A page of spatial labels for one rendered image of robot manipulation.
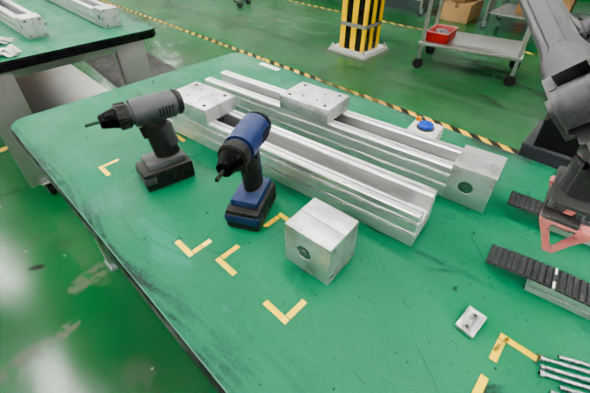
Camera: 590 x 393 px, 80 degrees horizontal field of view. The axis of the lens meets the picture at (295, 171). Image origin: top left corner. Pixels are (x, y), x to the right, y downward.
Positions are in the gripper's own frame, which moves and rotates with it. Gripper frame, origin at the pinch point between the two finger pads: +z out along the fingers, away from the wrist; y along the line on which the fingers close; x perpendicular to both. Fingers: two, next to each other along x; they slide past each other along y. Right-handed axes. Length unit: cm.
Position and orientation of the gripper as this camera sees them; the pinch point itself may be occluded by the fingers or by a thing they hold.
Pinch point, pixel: (552, 232)
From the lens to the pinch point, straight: 70.7
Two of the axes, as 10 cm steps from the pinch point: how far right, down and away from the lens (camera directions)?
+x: 8.0, 3.7, -4.8
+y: -6.0, 5.0, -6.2
